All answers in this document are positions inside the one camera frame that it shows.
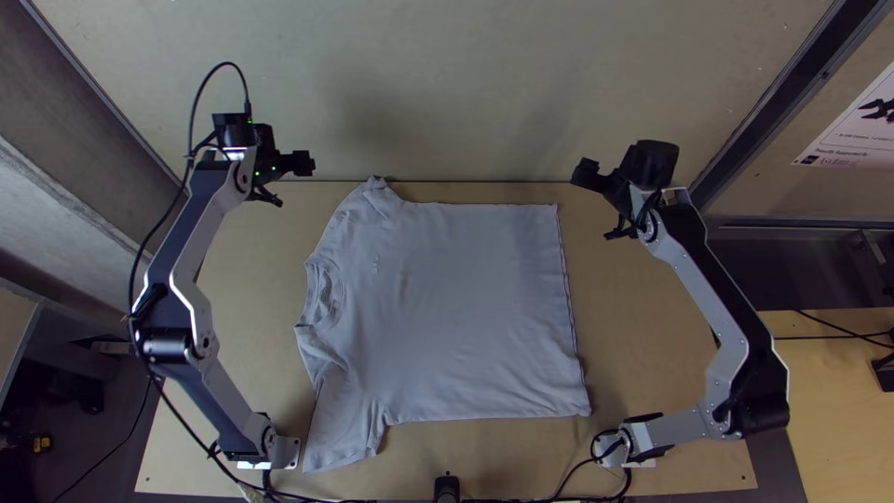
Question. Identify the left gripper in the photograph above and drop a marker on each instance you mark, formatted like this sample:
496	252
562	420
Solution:
269	157

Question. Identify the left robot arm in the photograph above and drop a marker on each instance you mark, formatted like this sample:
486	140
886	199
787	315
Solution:
183	227

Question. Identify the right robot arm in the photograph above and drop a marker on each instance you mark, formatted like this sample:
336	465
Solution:
693	274

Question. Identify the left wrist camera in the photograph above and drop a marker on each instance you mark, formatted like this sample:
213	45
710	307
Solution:
232	129

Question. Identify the white printed poster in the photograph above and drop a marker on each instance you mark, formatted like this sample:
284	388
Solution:
855	126

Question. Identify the black camera pole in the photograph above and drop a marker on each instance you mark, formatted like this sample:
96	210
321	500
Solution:
447	489

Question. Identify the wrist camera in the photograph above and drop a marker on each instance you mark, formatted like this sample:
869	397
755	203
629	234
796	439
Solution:
651	164
232	129

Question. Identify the grey t-shirt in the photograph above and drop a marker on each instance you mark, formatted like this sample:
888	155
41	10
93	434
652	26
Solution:
447	300

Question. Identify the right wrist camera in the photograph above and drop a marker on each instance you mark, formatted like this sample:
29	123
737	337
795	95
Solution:
651	164

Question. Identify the beige pin board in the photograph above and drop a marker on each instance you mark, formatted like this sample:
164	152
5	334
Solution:
782	175
454	84

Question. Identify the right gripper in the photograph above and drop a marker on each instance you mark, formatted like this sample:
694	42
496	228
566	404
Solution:
609	183

